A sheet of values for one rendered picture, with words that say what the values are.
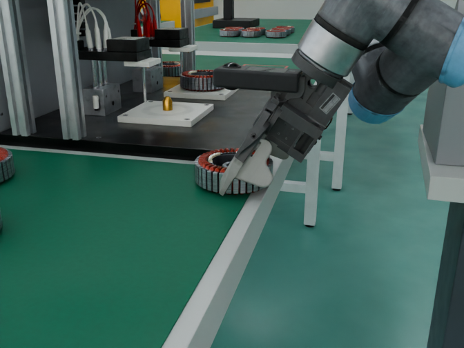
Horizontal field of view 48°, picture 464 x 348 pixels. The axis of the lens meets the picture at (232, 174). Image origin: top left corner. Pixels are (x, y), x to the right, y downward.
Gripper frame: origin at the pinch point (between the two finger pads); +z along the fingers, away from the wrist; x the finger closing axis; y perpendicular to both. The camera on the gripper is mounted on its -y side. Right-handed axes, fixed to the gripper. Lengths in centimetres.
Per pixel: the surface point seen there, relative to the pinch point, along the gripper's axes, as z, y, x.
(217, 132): 3.5, -7.4, 17.6
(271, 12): 68, -103, 554
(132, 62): 3.7, -29.5, 23.7
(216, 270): -1.7, 5.6, -23.7
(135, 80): 16, -36, 47
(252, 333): 73, 27, 62
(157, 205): 4.5, -5.3, -10.9
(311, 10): 43, -64, 557
